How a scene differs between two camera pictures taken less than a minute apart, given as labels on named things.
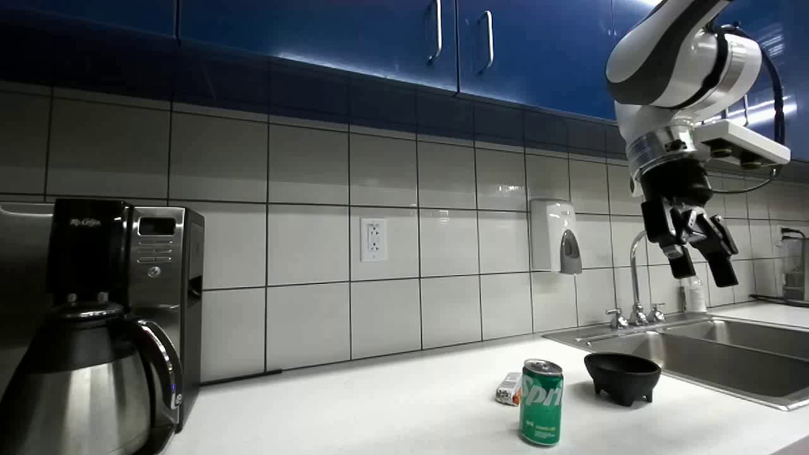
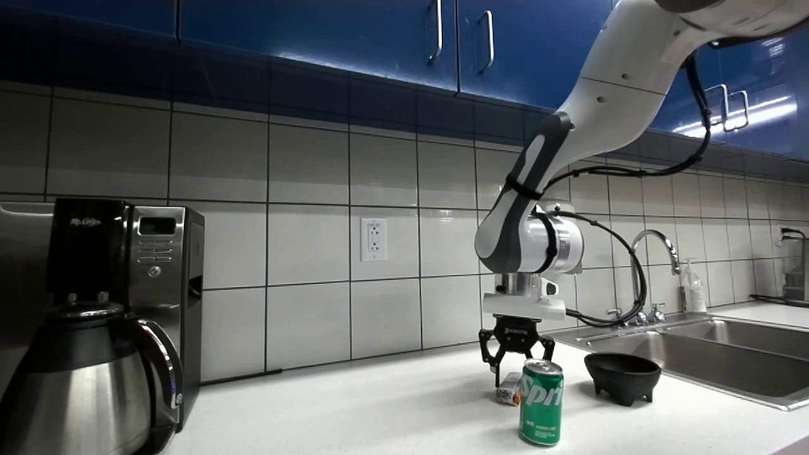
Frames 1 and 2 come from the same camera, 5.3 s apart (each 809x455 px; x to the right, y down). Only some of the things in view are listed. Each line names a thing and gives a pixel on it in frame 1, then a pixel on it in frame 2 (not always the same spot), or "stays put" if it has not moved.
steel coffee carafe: [94, 382] stays put
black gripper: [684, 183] → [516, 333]
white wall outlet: [375, 238] stays put
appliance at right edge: [796, 245] stays put
